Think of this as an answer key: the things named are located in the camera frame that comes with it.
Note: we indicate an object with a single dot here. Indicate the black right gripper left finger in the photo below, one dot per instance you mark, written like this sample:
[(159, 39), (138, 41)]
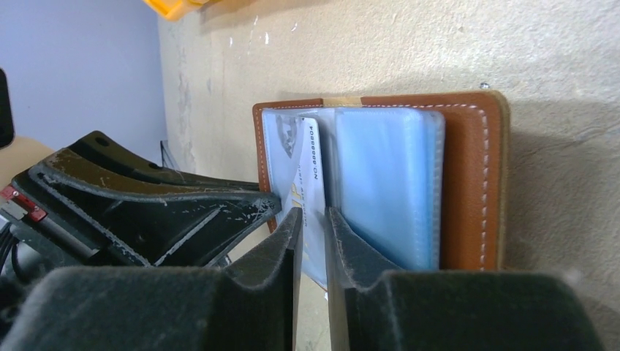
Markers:
[(251, 304)]

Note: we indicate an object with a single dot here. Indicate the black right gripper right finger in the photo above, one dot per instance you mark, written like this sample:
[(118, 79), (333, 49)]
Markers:
[(376, 305)]

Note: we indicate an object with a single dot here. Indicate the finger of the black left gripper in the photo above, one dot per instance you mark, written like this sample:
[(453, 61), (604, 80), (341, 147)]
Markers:
[(103, 151)]

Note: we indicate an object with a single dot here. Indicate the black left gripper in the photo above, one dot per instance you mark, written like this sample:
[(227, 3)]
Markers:
[(66, 211)]

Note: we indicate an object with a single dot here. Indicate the white VIP card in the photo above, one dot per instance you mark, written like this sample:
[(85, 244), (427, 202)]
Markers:
[(294, 169)]

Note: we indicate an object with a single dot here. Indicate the yellow three-compartment plastic bin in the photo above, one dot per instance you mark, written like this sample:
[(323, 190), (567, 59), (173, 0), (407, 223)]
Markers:
[(173, 10)]

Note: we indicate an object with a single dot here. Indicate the brown leather card holder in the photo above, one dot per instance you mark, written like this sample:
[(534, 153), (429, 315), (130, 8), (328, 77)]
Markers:
[(474, 189)]

